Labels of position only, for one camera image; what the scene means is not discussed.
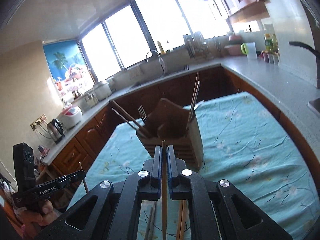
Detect dish rack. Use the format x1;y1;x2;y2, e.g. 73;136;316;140
183;31;209;58

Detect metal fork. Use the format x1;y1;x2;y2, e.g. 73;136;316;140
138;105;148;125

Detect green drink bottle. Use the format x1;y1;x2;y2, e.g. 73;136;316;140
264;33;273;52

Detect brown lower cabinets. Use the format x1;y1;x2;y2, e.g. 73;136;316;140
51;67;319;185

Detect kitchen faucet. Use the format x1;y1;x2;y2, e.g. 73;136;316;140
145;49;167;74

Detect metal electric kettle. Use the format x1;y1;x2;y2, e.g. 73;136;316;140
47;119;65;144

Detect teal floral tablecloth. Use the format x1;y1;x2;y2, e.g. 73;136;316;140
67;91;320;240

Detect chopstick in holder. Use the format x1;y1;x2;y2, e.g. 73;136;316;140
188;81;201;123
112;100;151;138
111;107;138;131
186;72;200;129

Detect wooden utensil holder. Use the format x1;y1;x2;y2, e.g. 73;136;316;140
137;98;203;171

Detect wall power socket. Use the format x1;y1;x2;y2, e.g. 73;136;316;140
30;114;47;130

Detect tropical beach poster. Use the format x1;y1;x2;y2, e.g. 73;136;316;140
43;40;94;101

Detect steel pot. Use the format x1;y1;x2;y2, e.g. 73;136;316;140
93;80;112;101

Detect wooden chopstick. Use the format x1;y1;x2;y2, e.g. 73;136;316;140
176;200;187;240
162;140;168;240
79;162;89;194

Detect left hand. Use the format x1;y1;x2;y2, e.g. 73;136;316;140
21;200;60;239

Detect pink bowl stack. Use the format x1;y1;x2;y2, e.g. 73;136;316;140
224;34;243;56

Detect white rice cooker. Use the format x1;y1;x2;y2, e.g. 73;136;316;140
57;106;82;131

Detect black pan handle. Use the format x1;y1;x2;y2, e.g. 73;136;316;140
289;41;320;59

